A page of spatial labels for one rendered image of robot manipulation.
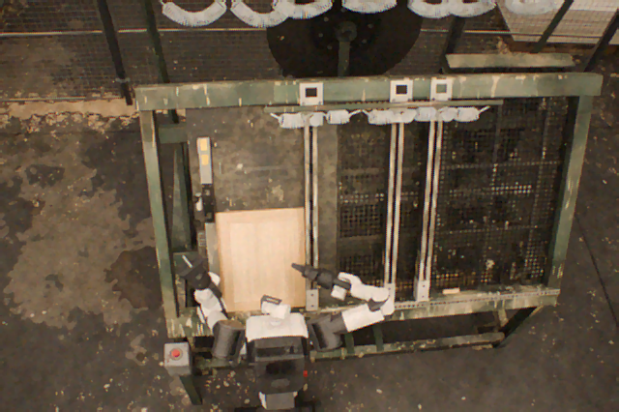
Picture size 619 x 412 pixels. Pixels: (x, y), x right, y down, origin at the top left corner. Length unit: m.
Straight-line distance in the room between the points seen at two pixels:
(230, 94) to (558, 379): 2.98
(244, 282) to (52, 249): 1.98
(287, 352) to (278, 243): 0.67
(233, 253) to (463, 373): 1.93
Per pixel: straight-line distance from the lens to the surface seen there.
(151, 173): 2.60
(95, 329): 4.03
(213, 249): 2.74
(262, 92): 2.43
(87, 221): 4.47
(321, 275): 2.56
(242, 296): 2.90
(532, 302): 3.36
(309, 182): 2.59
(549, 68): 3.12
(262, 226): 2.71
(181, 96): 2.44
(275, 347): 2.33
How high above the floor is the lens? 3.59
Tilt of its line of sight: 56 degrees down
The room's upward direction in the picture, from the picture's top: 5 degrees clockwise
